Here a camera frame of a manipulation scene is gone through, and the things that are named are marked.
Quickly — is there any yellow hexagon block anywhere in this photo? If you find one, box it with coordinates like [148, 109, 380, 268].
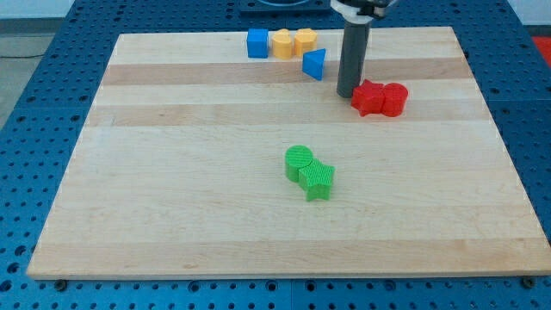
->
[294, 28, 318, 57]

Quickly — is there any light wooden board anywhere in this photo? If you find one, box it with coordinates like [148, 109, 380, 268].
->
[27, 27, 550, 281]

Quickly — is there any blue cube block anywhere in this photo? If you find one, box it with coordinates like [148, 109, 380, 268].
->
[246, 28, 269, 59]

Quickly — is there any red star block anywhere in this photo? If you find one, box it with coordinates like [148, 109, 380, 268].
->
[351, 79, 385, 117]

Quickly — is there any green cylinder block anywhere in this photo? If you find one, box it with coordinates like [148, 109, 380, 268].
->
[284, 145, 313, 183]

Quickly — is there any red cylinder block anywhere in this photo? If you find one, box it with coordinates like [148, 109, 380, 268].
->
[381, 83, 409, 117]

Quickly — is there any green star block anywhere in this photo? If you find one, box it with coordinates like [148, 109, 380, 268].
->
[298, 158, 335, 202]

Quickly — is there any blue triangle block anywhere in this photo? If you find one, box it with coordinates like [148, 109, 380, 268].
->
[302, 48, 326, 81]

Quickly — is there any white pusher rod mount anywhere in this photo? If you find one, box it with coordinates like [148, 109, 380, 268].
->
[330, 0, 399, 22]

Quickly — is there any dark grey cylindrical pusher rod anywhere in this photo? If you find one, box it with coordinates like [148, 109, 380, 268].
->
[337, 22, 371, 98]

